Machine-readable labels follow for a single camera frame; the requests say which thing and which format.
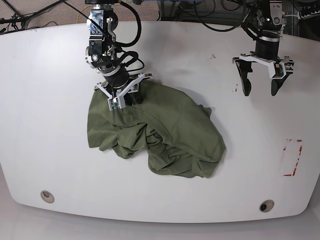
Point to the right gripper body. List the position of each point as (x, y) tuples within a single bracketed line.
[(118, 82)]

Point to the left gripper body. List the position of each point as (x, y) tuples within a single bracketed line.
[(266, 52)]

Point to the black tripod stand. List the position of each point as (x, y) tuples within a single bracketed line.
[(20, 22)]

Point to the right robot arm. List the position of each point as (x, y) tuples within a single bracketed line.
[(105, 54)]

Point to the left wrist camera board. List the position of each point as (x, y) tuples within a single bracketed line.
[(276, 70)]

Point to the table cable grommet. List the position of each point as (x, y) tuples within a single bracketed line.
[(266, 206), (47, 197)]

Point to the right table cable grommet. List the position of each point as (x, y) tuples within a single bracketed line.
[(266, 206)]

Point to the olive green T-shirt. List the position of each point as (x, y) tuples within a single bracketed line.
[(178, 134)]

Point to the left table cable grommet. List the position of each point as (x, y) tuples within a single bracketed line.
[(47, 197)]

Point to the white power strip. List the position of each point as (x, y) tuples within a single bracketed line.
[(309, 12)]

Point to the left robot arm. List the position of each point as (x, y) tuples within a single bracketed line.
[(265, 23)]

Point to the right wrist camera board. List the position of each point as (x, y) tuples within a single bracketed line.
[(116, 103)]

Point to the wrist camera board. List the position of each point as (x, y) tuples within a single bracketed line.
[(276, 70), (116, 103)]

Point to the red tape rectangle marking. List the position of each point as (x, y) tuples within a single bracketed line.
[(291, 156)]

